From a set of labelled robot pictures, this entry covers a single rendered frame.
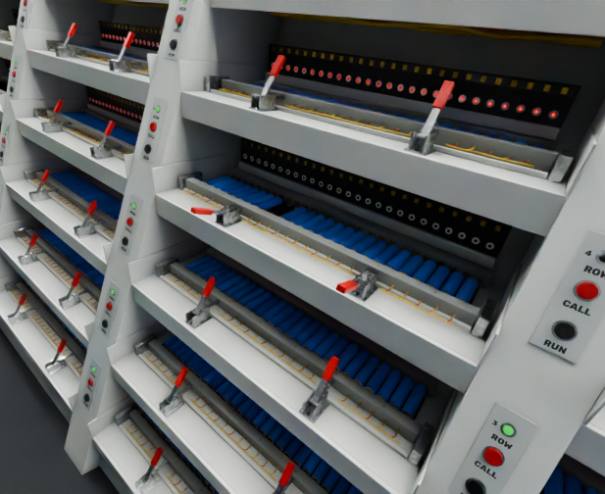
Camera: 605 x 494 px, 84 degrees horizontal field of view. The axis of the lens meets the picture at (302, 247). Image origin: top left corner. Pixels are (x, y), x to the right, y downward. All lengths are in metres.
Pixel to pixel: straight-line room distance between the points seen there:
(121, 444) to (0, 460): 0.28
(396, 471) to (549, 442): 0.19
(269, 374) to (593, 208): 0.46
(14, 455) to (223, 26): 1.05
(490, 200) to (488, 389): 0.20
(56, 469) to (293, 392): 0.69
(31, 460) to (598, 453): 1.07
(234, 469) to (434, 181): 0.57
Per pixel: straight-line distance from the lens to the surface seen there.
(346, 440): 0.54
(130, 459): 0.95
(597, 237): 0.41
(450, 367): 0.44
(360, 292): 0.46
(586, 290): 0.41
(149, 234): 0.75
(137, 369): 0.85
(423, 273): 0.51
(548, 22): 0.48
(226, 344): 0.62
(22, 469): 1.11
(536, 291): 0.41
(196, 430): 0.74
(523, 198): 0.42
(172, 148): 0.71
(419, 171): 0.43
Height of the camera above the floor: 0.83
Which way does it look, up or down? 12 degrees down
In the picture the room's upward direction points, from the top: 20 degrees clockwise
